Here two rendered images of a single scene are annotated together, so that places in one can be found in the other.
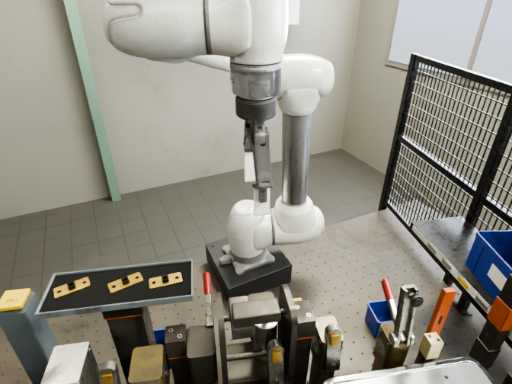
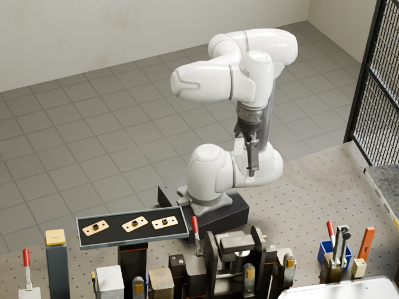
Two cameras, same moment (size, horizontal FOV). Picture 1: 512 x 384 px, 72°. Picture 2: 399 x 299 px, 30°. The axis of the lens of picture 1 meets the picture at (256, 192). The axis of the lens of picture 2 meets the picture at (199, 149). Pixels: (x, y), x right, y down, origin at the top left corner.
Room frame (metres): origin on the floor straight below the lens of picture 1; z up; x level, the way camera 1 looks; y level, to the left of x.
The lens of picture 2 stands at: (-1.14, 0.37, 2.98)
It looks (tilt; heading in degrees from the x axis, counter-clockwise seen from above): 39 degrees down; 353
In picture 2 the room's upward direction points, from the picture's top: 5 degrees clockwise
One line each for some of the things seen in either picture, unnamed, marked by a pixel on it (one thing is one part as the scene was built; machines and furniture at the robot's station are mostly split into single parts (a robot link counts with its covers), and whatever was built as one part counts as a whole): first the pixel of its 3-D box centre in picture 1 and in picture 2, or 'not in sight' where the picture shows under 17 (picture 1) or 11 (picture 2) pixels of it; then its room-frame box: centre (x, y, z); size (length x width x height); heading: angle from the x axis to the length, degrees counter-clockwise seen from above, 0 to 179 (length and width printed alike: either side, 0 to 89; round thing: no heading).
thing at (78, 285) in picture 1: (71, 286); (95, 227); (0.66, 0.47, 1.17); 0.08 x 0.04 x 0.01; 122
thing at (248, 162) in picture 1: (251, 167); (238, 146); (0.70, 0.01, 1.48); 0.03 x 0.01 x 0.07; 99
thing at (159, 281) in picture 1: (165, 279); (164, 221); (0.68, 0.24, 1.17); 0.08 x 0.04 x 0.01; 108
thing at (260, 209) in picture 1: (261, 199); (250, 174); (0.57, -0.01, 1.48); 0.03 x 0.01 x 0.07; 99
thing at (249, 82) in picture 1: (256, 78); (251, 107); (0.63, 0.00, 1.69); 0.09 x 0.09 x 0.06
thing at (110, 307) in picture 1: (121, 286); (132, 227); (0.66, 0.35, 1.16); 0.37 x 0.14 x 0.02; 99
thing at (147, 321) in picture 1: (136, 344); (131, 273); (0.66, 0.35, 0.92); 0.10 x 0.08 x 0.45; 99
